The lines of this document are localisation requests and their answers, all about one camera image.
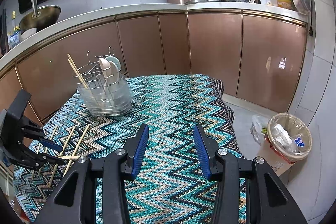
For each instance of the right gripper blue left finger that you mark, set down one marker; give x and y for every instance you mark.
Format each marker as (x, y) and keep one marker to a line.
(74, 198)

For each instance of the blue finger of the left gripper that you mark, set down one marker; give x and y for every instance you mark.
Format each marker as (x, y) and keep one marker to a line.
(51, 159)
(50, 144)

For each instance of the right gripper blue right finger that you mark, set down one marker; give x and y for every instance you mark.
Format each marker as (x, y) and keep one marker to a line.
(267, 198)

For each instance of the pink plastic spoon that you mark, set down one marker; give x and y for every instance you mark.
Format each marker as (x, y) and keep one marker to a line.
(106, 70)

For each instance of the white ceramic spoon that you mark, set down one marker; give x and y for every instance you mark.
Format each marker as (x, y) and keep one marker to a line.
(114, 74)

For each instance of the trash bin with bag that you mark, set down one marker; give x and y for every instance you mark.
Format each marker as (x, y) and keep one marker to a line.
(289, 137)

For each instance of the blue salt bag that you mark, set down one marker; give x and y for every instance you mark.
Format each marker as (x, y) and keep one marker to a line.
(14, 39)

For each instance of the white bowl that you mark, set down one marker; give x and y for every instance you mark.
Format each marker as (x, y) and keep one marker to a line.
(28, 33)

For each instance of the zigzag patterned table cloth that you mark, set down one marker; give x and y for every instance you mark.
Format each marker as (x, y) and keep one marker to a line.
(170, 187)

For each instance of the yellow oil bottle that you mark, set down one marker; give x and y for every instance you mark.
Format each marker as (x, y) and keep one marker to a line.
(286, 4)

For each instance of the metal wok with handle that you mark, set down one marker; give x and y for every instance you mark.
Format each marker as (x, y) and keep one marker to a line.
(40, 18)

